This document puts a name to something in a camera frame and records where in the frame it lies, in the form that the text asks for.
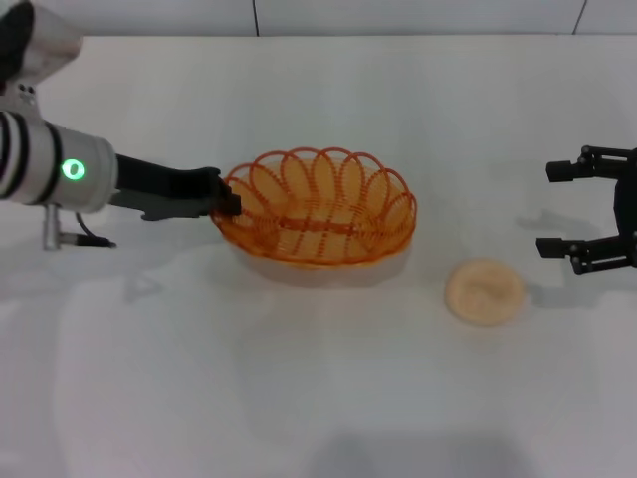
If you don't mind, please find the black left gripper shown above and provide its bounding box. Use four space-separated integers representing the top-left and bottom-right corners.
114 151 244 218

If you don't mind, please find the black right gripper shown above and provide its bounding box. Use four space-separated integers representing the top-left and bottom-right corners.
535 144 637 277

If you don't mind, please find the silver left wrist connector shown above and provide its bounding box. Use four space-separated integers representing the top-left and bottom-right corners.
41 204 64 252

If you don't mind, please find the orange wire oval basket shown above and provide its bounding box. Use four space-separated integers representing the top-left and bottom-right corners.
212 146 418 269

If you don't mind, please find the round beige bread bun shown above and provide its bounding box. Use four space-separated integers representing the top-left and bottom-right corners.
444 257 526 328

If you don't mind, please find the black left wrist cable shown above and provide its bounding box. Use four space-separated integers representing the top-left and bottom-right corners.
61 212 118 250

